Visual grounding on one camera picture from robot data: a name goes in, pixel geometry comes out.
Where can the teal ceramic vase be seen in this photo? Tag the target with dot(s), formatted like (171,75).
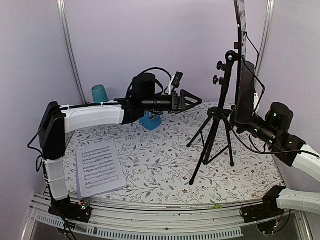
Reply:
(99,94)

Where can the black music stand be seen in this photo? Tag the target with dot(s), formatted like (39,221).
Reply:
(244,106)

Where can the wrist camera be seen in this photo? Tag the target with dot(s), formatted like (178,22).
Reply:
(174,82)
(255,98)

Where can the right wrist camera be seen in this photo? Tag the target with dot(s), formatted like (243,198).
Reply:
(255,98)

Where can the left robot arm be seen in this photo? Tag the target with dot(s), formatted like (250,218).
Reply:
(144,94)

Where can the blue metronome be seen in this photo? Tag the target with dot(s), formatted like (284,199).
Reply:
(150,121)

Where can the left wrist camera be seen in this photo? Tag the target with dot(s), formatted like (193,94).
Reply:
(174,82)

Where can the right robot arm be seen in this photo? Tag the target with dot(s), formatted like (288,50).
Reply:
(290,150)

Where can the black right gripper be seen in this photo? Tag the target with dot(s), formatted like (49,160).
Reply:
(241,129)

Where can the sheet music booklet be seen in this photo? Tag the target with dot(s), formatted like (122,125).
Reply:
(98,169)

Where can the green tape piece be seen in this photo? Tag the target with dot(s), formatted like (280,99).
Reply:
(216,206)

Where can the aluminium frame post right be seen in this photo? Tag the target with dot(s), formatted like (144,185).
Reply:
(267,24)

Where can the aluminium front rail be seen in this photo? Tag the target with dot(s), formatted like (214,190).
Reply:
(121,220)

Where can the floral table mat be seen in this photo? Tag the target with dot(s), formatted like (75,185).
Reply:
(158,164)

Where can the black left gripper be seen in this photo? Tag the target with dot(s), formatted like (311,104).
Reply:
(179,103)

